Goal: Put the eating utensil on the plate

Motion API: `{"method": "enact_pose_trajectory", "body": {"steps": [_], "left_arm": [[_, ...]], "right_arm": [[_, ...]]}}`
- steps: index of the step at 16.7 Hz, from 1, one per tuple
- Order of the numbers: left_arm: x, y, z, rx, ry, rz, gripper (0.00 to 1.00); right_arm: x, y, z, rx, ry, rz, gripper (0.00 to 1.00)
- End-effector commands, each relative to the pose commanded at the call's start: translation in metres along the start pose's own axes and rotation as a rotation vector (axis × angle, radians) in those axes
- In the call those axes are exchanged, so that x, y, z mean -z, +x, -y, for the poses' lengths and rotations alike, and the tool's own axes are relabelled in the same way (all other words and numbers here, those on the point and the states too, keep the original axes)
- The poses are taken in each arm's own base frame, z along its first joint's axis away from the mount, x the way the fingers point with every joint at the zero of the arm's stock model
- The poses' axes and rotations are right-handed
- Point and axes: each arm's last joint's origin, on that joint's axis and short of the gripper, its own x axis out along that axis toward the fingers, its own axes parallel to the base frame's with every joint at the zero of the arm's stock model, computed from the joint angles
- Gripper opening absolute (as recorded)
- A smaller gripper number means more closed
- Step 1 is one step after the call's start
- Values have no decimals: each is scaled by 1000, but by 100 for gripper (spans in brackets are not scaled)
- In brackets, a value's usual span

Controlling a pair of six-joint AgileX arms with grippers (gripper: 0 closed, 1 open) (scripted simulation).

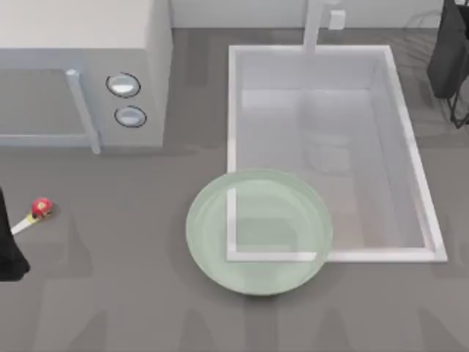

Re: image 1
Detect pale green glass plate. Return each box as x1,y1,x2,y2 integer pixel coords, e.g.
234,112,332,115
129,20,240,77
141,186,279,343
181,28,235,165
185,168,334,297

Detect small microwave knob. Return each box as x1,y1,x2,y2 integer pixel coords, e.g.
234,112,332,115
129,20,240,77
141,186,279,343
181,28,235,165
113,105,148,130

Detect pale microwave oven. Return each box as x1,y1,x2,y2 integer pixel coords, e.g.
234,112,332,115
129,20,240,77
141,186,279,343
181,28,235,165
0,0,174,155

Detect white sink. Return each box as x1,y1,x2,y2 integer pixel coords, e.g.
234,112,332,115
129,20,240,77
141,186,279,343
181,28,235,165
226,44,449,263

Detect large microwave knob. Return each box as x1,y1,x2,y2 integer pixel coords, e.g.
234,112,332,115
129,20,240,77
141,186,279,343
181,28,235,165
105,71,142,99

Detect tall white tap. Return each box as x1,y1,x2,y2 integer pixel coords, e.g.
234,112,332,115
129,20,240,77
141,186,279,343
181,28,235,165
302,0,329,56

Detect microwave door handle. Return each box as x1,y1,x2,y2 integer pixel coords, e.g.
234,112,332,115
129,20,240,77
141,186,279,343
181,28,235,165
65,68,102,155

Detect white wall socket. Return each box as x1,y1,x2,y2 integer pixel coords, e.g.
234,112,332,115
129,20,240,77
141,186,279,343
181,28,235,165
329,9,346,31

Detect red-headed white-handled spoon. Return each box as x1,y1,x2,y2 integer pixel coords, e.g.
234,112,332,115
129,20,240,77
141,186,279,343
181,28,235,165
10,197,54,236

